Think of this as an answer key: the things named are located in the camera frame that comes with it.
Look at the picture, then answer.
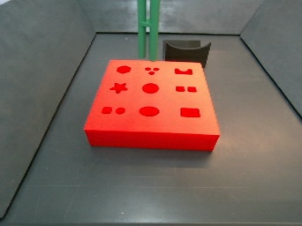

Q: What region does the green three prong object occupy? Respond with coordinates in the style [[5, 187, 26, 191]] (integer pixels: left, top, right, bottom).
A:
[[136, 0, 160, 61]]

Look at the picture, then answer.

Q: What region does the red block with shaped holes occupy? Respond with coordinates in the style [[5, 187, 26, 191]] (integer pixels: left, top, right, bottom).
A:
[[84, 60, 219, 151]]

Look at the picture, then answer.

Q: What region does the dark grey curved block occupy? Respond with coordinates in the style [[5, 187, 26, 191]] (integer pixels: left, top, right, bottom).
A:
[[162, 40, 211, 67]]

